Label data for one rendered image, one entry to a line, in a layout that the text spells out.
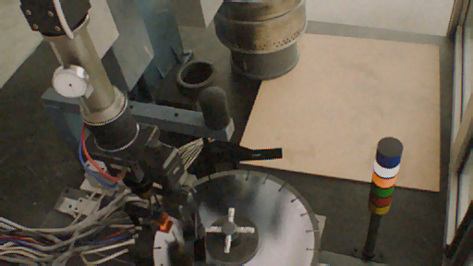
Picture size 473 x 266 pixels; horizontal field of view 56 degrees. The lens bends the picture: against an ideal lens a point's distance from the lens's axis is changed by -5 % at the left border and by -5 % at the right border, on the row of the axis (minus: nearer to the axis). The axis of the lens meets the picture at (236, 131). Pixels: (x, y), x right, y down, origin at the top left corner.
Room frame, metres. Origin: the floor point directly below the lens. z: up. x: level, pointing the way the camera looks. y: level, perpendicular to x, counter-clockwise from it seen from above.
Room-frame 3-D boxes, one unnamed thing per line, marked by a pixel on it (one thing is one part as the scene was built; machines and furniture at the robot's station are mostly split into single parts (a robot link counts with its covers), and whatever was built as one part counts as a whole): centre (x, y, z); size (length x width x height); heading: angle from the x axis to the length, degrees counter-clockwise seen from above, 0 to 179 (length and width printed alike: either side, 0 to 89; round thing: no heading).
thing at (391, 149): (0.46, -0.25, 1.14); 0.05 x 0.04 x 0.03; 153
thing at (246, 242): (0.46, 0.05, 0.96); 0.11 x 0.11 x 0.03
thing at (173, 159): (0.47, 0.13, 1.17); 0.06 x 0.05 x 0.20; 54
